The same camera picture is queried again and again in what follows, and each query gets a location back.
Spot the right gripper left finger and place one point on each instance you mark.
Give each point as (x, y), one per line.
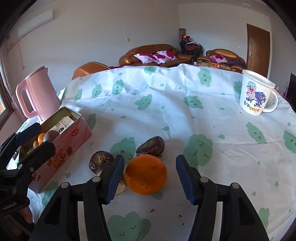
(59, 220)

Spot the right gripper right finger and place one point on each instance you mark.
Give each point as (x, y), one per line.
(240, 220)

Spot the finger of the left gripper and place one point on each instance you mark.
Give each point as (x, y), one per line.
(9, 147)
(29, 164)

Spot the large orange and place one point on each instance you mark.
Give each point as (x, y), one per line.
(145, 174)
(41, 138)

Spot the purple passion fruit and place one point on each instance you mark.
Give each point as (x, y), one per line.
(51, 135)

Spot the small orange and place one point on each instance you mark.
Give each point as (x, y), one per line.
(35, 144)

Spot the left hand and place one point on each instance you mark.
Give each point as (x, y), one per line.
(26, 214)

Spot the pink biscuit tin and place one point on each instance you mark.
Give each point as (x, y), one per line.
(62, 145)

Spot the pink electric kettle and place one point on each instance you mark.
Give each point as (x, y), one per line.
(41, 95)

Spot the brown leather chair back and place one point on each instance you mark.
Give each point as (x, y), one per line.
(89, 68)

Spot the dark wrapped date candy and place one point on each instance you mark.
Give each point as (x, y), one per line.
(154, 146)

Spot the white cloud-print tablecloth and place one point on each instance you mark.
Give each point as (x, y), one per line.
(196, 111)

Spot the white air conditioner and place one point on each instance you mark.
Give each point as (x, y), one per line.
(34, 23)

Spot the white cartoon mug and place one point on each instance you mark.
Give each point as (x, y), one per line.
(257, 94)

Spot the brown leather sofa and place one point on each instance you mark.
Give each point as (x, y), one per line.
(129, 59)

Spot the black television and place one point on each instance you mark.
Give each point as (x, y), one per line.
(291, 92)

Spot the pink floral cushion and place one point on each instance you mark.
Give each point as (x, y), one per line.
(164, 56)
(146, 58)

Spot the brown leather armchair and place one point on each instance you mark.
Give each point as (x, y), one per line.
(235, 63)

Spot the pink cushion on armchair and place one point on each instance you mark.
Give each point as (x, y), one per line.
(217, 58)

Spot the stacked dark chairs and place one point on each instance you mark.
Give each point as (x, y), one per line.
(189, 46)

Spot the brown wooden door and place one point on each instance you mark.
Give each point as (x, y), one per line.
(258, 51)

